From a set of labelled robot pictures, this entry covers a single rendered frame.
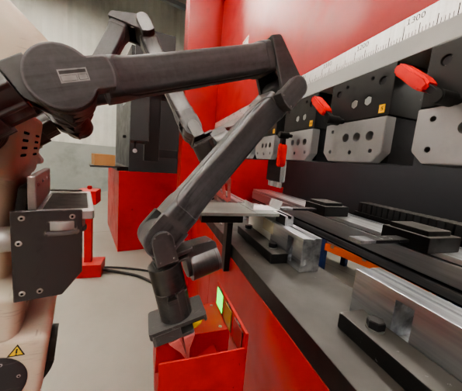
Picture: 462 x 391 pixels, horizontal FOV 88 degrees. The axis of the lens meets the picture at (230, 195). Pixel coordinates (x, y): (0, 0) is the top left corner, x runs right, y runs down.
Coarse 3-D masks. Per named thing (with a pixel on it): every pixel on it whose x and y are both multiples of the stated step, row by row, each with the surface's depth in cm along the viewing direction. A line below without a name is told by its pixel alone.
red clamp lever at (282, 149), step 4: (280, 132) 66; (284, 132) 67; (280, 136) 66; (284, 136) 66; (288, 136) 67; (292, 136) 67; (284, 140) 67; (280, 144) 67; (284, 144) 67; (280, 148) 67; (284, 148) 67; (280, 152) 67; (284, 152) 67; (280, 156) 67; (284, 156) 67; (276, 160) 68; (280, 160) 67; (284, 160) 68; (276, 164) 68; (280, 164) 68; (284, 164) 68
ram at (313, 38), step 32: (256, 0) 99; (288, 0) 74; (320, 0) 59; (352, 0) 49; (384, 0) 42; (416, 0) 37; (224, 32) 146; (256, 32) 97; (288, 32) 73; (320, 32) 58; (352, 32) 49; (448, 32) 32; (320, 64) 58; (352, 64) 48; (384, 64) 41; (416, 64) 40; (224, 96) 140; (256, 96) 95
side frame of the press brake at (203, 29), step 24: (192, 0) 145; (216, 0) 149; (192, 24) 147; (216, 24) 151; (192, 48) 149; (192, 96) 154; (216, 96) 158; (192, 168) 161; (240, 168) 171; (264, 168) 176; (240, 192) 174
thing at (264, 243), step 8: (240, 232) 93; (248, 232) 88; (256, 232) 89; (248, 240) 85; (256, 240) 79; (264, 240) 79; (256, 248) 78; (264, 248) 73; (280, 248) 73; (264, 256) 72; (272, 256) 68; (280, 256) 69
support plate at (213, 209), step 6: (210, 204) 85; (216, 204) 85; (222, 204) 86; (228, 204) 88; (234, 204) 89; (240, 204) 90; (258, 204) 93; (204, 210) 73; (210, 210) 74; (216, 210) 75; (222, 210) 76; (228, 210) 76; (234, 210) 77; (240, 210) 78; (246, 210) 79; (258, 210) 81; (264, 210) 82
